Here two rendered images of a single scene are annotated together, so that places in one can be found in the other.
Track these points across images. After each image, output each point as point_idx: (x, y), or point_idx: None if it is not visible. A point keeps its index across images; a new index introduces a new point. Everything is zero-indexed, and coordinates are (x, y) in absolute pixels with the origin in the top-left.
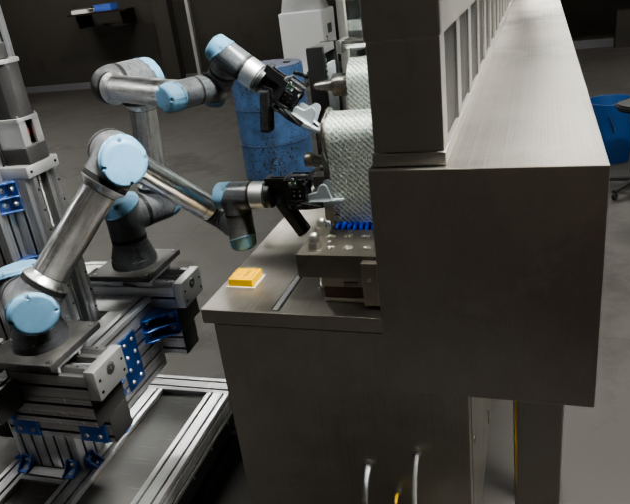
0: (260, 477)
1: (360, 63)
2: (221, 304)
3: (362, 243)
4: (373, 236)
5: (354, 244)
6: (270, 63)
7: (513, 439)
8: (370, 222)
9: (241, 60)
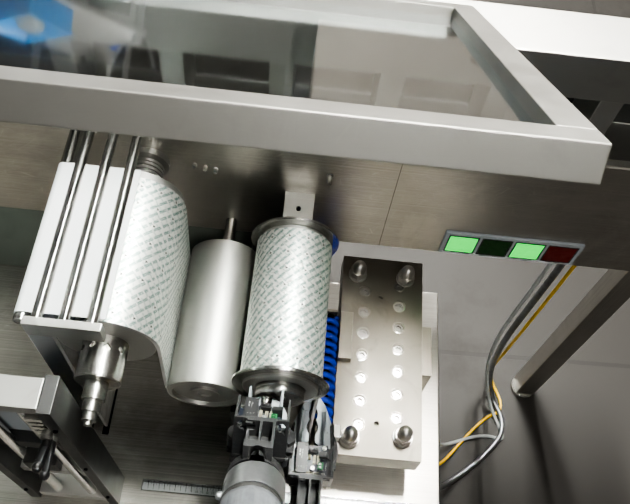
0: None
1: (137, 303)
2: None
3: (383, 377)
4: (361, 366)
5: (386, 387)
6: (253, 446)
7: (556, 275)
8: (326, 372)
9: (277, 500)
